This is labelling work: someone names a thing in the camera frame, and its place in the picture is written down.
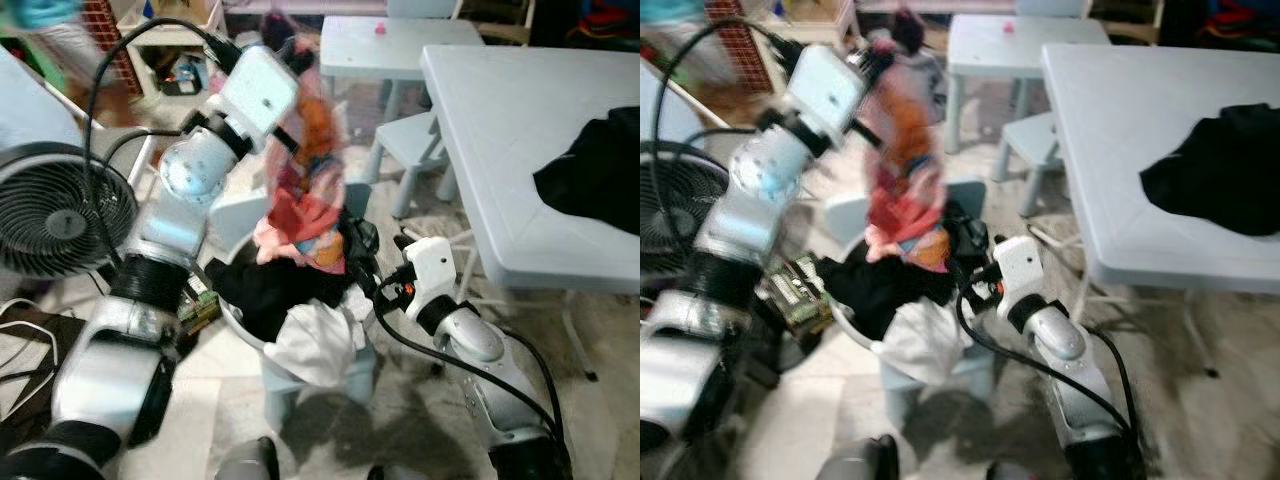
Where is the person in teal shirt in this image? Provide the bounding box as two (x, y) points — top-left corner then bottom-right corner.
(0, 0), (101, 89)
(640, 0), (731, 86)

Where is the white wooden step stool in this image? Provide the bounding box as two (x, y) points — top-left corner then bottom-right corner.
(1090, 0), (1166, 41)
(460, 0), (536, 46)

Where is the large pale blue plastic table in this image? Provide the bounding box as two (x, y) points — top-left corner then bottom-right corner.
(1040, 42), (1280, 379)
(420, 44), (641, 381)

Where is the black garment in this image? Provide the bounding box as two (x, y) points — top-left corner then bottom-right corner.
(1139, 102), (1280, 237)
(205, 252), (353, 343)
(532, 105), (641, 237)
(820, 245), (961, 341)

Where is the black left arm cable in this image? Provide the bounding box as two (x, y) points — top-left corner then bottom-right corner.
(650, 16), (801, 291)
(84, 16), (241, 276)

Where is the green printed box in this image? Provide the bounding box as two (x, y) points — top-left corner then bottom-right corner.
(763, 254), (837, 337)
(177, 277), (224, 335)

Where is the red mesh rack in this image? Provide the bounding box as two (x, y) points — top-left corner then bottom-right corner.
(705, 0), (776, 96)
(80, 0), (138, 98)

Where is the pink patterned garment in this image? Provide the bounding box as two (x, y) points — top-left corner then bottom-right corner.
(252, 38), (351, 277)
(862, 35), (951, 276)

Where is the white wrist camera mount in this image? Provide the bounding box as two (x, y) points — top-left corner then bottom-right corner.
(404, 236), (460, 317)
(214, 45), (300, 138)
(993, 235), (1049, 313)
(788, 45), (871, 138)

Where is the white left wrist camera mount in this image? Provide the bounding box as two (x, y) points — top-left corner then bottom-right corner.
(214, 45), (300, 138)
(788, 45), (871, 138)

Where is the white garment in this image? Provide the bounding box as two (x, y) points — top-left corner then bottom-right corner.
(880, 298), (969, 386)
(263, 298), (373, 389)

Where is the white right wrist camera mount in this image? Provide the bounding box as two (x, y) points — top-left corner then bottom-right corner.
(404, 236), (460, 317)
(993, 235), (1049, 313)

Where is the black standing fan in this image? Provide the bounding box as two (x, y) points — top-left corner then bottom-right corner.
(0, 142), (139, 280)
(640, 140), (736, 281)

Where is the pale blue plastic stool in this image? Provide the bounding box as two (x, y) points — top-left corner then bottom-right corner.
(258, 335), (379, 433)
(880, 340), (966, 431)

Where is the red and blue bag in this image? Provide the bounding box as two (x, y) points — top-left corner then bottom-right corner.
(1205, 0), (1280, 41)
(575, 0), (641, 41)

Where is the white cubby shelf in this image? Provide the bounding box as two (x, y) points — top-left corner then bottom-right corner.
(117, 0), (227, 101)
(765, 0), (861, 61)

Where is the small pale blue plastic table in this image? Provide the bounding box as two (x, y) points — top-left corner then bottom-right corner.
(319, 16), (487, 126)
(946, 14), (1111, 156)

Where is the dark brown side table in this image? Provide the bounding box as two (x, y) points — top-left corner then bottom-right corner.
(0, 310), (89, 446)

